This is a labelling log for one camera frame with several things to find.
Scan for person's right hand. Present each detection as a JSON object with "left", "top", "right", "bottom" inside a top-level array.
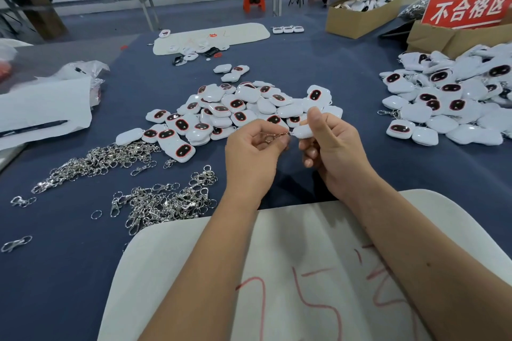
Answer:
[{"left": 298, "top": 107, "right": 377, "bottom": 204}]

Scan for person's left hand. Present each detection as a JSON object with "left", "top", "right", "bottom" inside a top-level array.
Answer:
[{"left": 225, "top": 119, "right": 291, "bottom": 208}]

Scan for white tag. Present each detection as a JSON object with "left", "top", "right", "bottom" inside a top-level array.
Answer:
[{"left": 290, "top": 123, "right": 315, "bottom": 140}]

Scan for person's left forearm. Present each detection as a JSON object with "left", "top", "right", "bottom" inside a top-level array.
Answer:
[{"left": 140, "top": 193, "right": 273, "bottom": 341}]

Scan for person's right forearm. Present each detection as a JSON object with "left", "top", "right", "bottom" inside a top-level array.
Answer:
[{"left": 348, "top": 177, "right": 512, "bottom": 341}]

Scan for white foam board red marks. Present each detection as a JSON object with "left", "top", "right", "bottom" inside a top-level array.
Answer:
[{"left": 98, "top": 189, "right": 512, "bottom": 341}]

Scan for open cardboard box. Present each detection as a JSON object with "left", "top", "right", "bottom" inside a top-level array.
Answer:
[{"left": 325, "top": 0, "right": 413, "bottom": 40}]

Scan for long white foam board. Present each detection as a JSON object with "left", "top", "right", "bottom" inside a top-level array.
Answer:
[{"left": 152, "top": 22, "right": 271, "bottom": 56}]

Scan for flat brown cardboard box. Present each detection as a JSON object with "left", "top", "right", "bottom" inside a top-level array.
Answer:
[{"left": 406, "top": 19, "right": 512, "bottom": 60}]

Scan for red sign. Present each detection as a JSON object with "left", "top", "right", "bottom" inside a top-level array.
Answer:
[{"left": 421, "top": 0, "right": 512, "bottom": 30}]

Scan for white paper sheet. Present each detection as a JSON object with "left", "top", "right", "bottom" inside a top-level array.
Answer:
[{"left": 0, "top": 77, "right": 94, "bottom": 151}]

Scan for black pen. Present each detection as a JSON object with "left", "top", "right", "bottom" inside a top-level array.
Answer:
[{"left": 0, "top": 119, "right": 69, "bottom": 138}]

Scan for white plastic bag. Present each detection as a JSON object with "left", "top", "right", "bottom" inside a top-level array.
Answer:
[{"left": 0, "top": 37, "right": 33, "bottom": 58}]

